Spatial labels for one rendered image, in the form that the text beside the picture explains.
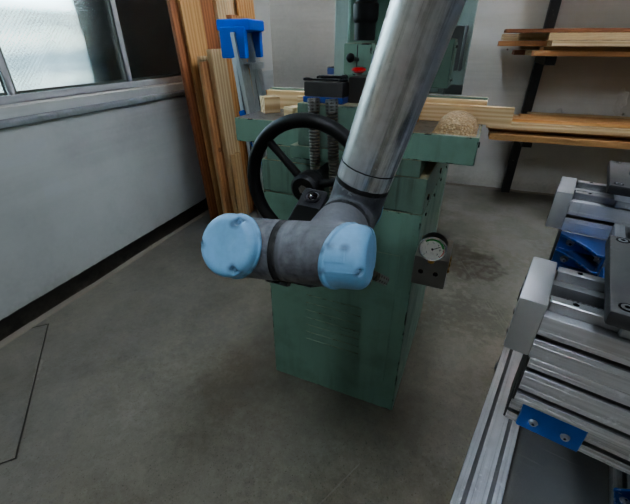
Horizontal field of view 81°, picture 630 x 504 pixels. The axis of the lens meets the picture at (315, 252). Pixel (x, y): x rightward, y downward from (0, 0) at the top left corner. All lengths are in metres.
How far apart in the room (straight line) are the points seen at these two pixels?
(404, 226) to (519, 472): 0.63
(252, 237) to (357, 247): 0.11
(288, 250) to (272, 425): 0.97
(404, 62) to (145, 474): 1.21
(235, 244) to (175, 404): 1.07
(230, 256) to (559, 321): 0.42
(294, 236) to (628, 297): 0.38
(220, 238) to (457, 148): 0.59
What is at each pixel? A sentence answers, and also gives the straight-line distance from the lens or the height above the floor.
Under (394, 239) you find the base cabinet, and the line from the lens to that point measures 0.96.
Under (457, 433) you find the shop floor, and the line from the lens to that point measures 1.37.
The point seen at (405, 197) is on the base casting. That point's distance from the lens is 0.91.
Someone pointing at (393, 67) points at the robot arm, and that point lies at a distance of 0.45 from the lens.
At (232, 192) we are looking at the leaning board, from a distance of 2.45.
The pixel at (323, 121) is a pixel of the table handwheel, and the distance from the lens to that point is 0.72.
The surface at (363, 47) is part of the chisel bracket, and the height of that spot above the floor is 1.06.
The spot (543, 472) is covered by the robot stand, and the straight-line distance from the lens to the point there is 1.12.
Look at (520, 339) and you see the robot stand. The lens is 0.60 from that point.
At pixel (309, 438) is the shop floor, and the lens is 1.28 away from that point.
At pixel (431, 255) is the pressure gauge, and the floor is 0.64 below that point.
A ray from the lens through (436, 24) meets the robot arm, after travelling 0.45.
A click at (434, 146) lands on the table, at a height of 0.87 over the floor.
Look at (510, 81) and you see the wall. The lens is 3.32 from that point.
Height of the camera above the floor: 1.07
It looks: 30 degrees down
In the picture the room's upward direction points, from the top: straight up
